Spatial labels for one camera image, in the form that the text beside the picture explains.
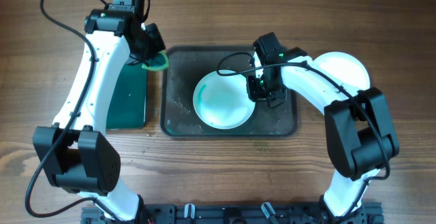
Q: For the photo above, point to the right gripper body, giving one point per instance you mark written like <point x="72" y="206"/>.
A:
<point x="264" y="92"/>

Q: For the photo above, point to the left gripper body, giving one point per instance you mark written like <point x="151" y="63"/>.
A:
<point x="146" y="50"/>

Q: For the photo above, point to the green yellow sponge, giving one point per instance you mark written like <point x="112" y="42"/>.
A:
<point x="158" y="63"/>

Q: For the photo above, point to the white plate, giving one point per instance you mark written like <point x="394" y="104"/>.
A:
<point x="221" y="101"/>
<point x="346" y="68"/>

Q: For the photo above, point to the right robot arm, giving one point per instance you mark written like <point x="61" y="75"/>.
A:
<point x="360" y="135"/>

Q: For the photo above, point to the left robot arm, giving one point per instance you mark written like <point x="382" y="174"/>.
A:
<point x="74" y="153"/>

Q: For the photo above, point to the dark brown serving tray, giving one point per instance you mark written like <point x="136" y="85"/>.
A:
<point x="178" y="119"/>

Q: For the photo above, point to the dark green water tray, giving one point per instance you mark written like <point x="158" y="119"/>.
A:
<point x="128" y="104"/>

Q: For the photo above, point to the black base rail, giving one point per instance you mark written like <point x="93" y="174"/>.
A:
<point x="303" y="212"/>

